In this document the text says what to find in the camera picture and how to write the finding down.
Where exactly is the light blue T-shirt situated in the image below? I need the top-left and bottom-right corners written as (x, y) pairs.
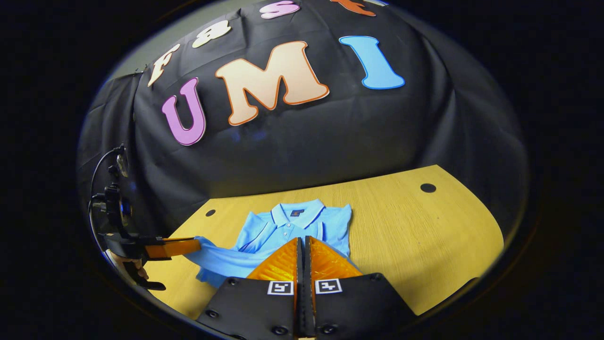
top-left (184, 198), bottom-right (354, 289)

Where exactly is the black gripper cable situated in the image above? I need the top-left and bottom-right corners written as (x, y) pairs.
top-left (88, 145), bottom-right (127, 246)

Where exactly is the black backdrop cloth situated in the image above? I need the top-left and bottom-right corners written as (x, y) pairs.
top-left (77, 0), bottom-right (528, 237)

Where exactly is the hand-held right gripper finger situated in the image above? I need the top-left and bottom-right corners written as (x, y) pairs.
top-left (304, 235), bottom-right (419, 338)
top-left (196, 237), bottom-right (303, 339)

